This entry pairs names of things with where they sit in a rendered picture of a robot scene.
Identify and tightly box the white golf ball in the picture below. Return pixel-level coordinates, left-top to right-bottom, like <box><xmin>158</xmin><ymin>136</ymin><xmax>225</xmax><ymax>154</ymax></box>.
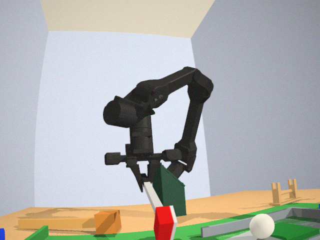
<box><xmin>249</xmin><ymin>214</ymin><xmax>275</xmax><ymax>239</ymax></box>

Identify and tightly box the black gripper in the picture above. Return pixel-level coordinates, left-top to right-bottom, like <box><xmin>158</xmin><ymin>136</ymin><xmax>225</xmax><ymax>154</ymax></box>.
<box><xmin>104</xmin><ymin>128</ymin><xmax>182</xmax><ymax>193</ymax></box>

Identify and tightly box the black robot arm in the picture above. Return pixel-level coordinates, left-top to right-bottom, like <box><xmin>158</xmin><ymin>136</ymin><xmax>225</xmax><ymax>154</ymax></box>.
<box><xmin>103</xmin><ymin>66</ymin><xmax>214</xmax><ymax>179</ymax></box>

